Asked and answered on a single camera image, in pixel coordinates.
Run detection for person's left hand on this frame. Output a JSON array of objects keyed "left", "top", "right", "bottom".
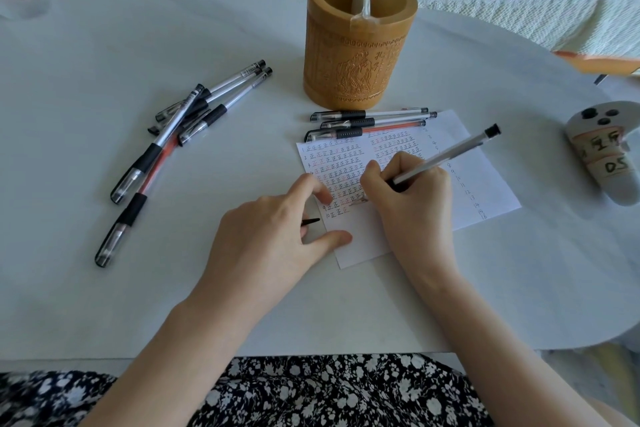
[{"left": 197, "top": 173, "right": 353, "bottom": 322}]

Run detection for person's right hand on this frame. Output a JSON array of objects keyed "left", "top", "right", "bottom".
[{"left": 359, "top": 151, "right": 463, "bottom": 287}]

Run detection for clear gel pen black end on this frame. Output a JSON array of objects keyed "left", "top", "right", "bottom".
[{"left": 350, "top": 123, "right": 502, "bottom": 206}]

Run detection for white paper sheet with writing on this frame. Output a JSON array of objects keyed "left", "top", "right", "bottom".
[{"left": 296, "top": 109, "right": 522, "bottom": 270}]

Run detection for person's left forearm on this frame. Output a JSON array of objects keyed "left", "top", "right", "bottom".
[{"left": 82, "top": 299, "right": 263, "bottom": 427}]

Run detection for person's right forearm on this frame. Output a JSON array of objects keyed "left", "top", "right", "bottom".
[{"left": 412, "top": 267, "right": 598, "bottom": 427}]

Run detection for clear red gel pen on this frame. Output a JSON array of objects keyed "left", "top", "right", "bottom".
[
  {"left": 94, "top": 134, "right": 181, "bottom": 268},
  {"left": 304, "top": 121, "right": 427, "bottom": 143}
]

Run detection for carved bamboo pen holder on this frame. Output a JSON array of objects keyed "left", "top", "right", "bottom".
[{"left": 302, "top": 0, "right": 419, "bottom": 111}]

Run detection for black white floral dress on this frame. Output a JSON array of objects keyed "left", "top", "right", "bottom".
[{"left": 0, "top": 353, "right": 497, "bottom": 427}]

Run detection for white controller with tape labels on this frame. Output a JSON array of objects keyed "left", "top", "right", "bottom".
[{"left": 565, "top": 100, "right": 640, "bottom": 206}]

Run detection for white knitted cloth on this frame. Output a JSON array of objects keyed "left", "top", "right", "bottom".
[{"left": 415, "top": 0, "right": 640, "bottom": 60}]

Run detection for orange plastic object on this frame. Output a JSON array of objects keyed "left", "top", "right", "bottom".
[{"left": 554, "top": 50, "right": 640, "bottom": 86}]

